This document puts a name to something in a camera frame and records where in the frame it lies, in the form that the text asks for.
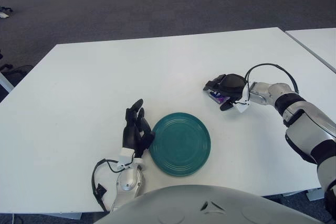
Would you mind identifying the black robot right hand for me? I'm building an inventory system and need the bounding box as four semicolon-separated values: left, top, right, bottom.
203;73;246;112

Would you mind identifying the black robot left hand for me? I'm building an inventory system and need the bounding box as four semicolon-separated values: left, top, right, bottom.
122;99;156;158

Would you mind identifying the blue purple gum pack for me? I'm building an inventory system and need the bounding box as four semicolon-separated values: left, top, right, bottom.
208;90;228;104

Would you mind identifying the green round plate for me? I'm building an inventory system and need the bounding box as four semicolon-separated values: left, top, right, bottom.
149;112;212;177

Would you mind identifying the grey robot torso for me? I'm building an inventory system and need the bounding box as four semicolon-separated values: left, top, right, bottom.
94;184;325;224

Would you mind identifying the white table leg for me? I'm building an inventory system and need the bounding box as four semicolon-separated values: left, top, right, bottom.
0;71;14;93

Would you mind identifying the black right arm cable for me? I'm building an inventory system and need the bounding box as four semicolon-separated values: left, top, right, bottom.
244;63;300;104

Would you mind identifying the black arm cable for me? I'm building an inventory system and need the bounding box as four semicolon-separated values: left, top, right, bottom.
244;63;300;104
91;158;125;211

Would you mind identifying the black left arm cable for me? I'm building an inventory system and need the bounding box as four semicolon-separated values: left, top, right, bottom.
91;158;125;211

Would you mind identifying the white table frame beam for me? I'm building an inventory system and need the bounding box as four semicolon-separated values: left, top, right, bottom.
306;188;326;204

